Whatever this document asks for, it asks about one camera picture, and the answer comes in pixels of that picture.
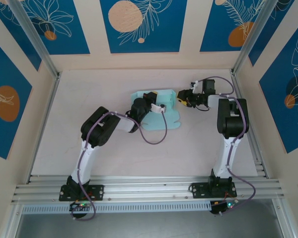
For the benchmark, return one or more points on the aluminium floor rail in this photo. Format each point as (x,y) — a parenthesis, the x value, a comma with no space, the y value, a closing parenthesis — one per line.
(261,169)
(52,94)

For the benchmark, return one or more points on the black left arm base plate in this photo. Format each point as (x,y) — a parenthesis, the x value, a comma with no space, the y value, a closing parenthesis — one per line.
(98,192)

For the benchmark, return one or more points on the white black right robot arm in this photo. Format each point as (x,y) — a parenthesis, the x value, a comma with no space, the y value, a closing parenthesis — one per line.
(226,158)

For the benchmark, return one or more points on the blue poster with peach circle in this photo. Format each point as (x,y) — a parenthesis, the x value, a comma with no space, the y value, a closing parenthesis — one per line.
(164,37)

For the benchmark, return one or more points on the small black controller board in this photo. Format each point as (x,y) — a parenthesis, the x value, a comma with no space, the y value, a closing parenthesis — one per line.
(221,207)
(80,205)

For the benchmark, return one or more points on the blue floral wall poster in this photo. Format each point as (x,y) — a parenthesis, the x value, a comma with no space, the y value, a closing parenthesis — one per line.
(69,37)
(15,37)
(275,119)
(280,27)
(213,29)
(0,138)

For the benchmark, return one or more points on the grey metal panel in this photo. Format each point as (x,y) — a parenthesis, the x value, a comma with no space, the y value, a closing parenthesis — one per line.
(149,226)

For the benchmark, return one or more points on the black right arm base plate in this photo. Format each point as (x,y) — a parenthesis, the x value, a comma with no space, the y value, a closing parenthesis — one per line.
(198,189)

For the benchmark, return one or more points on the light teal cloth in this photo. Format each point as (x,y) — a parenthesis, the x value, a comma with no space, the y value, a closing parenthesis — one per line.
(169,116)

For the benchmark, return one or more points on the aluminium corner post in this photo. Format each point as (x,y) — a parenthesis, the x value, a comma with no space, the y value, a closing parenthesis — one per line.
(34,39)
(253,34)

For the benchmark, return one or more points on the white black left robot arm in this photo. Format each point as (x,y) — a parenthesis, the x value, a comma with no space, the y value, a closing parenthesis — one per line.
(85,161)

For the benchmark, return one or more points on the aluminium rail frame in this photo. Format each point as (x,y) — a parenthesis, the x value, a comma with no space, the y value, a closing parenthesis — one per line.
(149,189)

